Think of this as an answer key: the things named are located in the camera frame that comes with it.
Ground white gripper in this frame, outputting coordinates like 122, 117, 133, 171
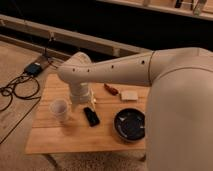
69, 83, 91, 104

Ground black eraser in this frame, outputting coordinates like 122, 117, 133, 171
84, 107, 100, 127

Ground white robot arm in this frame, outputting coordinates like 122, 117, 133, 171
58, 47, 213, 171

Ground translucent ceramic cup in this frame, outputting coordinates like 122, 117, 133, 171
49, 99, 69, 123

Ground small white figurine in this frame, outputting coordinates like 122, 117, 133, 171
89, 97, 96, 110

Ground red-brown small object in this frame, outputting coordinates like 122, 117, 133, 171
104, 84, 119, 96

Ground white rectangular sponge block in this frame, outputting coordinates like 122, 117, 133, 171
120, 90, 138, 101

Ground black power adapter box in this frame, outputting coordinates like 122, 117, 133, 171
24, 63, 43, 76

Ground wooden table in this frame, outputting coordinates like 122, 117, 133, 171
26, 74, 149, 154

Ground black round bowl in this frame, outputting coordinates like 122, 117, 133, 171
114, 108, 145, 142

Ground black floor cable left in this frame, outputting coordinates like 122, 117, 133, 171
0, 73, 42, 144

